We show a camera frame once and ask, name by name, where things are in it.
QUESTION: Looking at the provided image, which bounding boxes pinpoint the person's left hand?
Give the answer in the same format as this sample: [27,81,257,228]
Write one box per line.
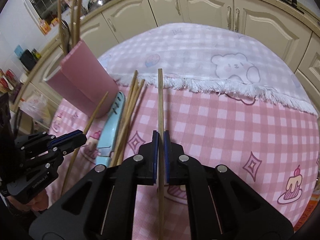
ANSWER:
[7,190,49,211]

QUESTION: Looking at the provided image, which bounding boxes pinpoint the white plastic bag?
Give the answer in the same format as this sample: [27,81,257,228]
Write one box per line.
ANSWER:
[20,93,51,125]

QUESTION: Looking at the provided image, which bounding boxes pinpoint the light wooden chopstick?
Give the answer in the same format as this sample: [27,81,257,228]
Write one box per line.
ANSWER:
[60,92,108,197]

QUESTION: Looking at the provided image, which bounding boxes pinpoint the steel wok in sink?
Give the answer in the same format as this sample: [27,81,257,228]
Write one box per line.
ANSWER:
[87,0,111,12]

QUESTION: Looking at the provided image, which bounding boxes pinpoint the red utensil holder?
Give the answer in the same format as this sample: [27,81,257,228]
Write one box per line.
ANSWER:
[0,69,20,101]

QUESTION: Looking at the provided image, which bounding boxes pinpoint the pink cylindrical utensil holder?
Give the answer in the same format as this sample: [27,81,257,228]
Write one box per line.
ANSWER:
[44,40,119,118]

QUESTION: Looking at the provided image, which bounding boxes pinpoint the pink checkered tablecloth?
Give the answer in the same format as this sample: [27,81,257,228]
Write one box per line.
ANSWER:
[49,86,319,239]

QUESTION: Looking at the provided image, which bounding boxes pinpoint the dark brown wooden chopstick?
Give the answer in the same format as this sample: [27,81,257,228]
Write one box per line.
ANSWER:
[158,69,165,240]

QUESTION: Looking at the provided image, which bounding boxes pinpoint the orange patterned bag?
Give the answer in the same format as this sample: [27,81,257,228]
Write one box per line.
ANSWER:
[294,194,319,231]

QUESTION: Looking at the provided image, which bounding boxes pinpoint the white bear fringed cloth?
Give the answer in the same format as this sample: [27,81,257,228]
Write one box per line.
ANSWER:
[99,23,317,115]

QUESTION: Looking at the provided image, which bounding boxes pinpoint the black electric kettle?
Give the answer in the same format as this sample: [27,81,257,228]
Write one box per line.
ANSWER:
[20,49,37,71]

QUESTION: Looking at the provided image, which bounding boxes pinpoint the orange bottle on windowsill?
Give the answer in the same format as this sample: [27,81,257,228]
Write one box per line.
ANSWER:
[39,20,51,35]

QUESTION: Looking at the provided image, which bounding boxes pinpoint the cream lower kitchen cabinets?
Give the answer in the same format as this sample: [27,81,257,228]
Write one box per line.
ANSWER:
[12,0,320,136]

